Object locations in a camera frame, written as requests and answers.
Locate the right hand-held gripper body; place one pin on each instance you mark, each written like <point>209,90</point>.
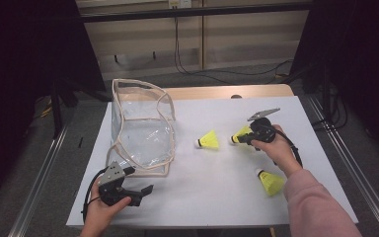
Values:
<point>263,130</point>

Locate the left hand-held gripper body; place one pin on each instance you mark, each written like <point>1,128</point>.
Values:
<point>112,184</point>

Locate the yellow shuttlecock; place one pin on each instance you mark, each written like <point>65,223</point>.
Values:
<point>271,183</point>
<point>209,141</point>
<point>242,133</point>

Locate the clear plastic bag beige trim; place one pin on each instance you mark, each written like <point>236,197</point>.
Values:
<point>144,141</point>

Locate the person's right hand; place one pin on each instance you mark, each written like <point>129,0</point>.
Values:
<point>281,153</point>

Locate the person's left hand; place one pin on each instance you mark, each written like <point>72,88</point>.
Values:
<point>100,215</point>

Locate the round table grommet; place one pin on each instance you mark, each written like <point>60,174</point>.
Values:
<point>236,96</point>

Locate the white table sheet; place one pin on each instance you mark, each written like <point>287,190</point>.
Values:
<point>210,197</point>

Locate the wooden cabinet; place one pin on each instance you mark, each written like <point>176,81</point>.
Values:
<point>243,42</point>

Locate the black metal stand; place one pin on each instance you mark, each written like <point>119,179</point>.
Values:
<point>57,112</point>

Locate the black curtain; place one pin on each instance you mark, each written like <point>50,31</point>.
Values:
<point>13,82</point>
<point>368,65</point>

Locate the aluminium floor rail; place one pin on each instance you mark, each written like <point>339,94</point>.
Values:
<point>368,184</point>
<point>36,184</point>

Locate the white wall socket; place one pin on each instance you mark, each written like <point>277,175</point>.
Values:
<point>180,3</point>

